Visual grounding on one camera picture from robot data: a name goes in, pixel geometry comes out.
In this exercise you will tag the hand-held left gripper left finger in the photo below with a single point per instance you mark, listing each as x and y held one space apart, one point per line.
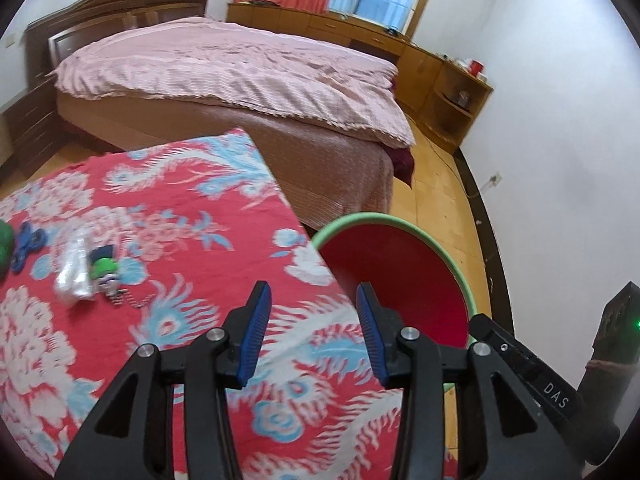
254 335

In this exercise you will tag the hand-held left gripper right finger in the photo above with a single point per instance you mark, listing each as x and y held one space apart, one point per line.
374 340

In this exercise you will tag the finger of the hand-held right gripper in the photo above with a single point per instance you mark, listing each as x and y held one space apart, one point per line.
530 375

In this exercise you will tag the red basin with green rim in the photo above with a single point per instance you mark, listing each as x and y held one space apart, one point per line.
395 280

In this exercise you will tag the red floral cloth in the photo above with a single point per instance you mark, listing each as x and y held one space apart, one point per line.
175 240

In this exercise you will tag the small green toy figure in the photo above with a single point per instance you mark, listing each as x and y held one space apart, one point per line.
105 270

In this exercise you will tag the dark red cloth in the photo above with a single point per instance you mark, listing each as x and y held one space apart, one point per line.
405 165

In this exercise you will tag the clear plastic wrapper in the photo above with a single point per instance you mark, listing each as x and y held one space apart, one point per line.
75 272

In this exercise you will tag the wooden bed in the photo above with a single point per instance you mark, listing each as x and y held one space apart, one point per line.
250 125

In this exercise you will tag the blue fidget spinner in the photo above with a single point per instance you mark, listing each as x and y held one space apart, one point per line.
30 247

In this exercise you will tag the small jar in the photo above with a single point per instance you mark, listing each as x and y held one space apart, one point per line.
463 98

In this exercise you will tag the green pumpkin-shaped toy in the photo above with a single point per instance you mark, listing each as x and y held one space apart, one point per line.
4 250

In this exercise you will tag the pink striped blanket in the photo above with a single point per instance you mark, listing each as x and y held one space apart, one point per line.
225 70

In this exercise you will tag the long wooden cabinet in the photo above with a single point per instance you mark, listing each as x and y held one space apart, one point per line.
430 70

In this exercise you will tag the red cup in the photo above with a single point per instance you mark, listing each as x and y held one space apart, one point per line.
475 67

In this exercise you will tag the dark wooden nightstand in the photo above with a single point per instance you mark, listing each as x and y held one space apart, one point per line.
27 125

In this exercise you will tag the dark wooden headboard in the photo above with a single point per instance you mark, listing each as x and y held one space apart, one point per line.
115 7

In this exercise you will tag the white wall switch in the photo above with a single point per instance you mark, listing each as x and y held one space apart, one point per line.
10 40

